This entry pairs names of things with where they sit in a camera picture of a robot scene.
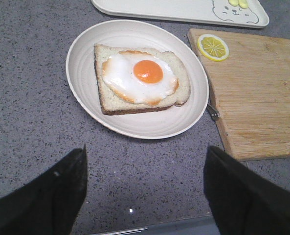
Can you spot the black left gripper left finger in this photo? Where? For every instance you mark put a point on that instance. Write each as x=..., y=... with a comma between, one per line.
x=49, y=204

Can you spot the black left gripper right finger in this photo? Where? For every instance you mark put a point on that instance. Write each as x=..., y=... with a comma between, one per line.
x=241, y=201

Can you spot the white round plate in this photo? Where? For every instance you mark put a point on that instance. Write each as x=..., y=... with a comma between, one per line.
x=129, y=33

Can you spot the bottom bread slice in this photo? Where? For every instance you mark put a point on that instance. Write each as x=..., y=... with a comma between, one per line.
x=111, y=104

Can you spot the white rectangular tray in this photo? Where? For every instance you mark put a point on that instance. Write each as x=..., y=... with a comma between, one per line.
x=219, y=12

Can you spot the wooden cutting board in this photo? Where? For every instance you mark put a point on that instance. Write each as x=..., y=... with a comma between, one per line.
x=251, y=92

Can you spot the fried egg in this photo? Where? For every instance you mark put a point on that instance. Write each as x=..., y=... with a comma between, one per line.
x=139, y=77

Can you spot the lemon slice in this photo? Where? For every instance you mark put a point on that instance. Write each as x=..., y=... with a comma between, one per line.
x=212, y=47

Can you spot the light yellow plastic knife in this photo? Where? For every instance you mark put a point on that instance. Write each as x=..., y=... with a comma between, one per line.
x=243, y=4

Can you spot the light yellow plastic fork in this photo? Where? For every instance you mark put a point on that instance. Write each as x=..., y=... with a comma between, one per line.
x=234, y=2

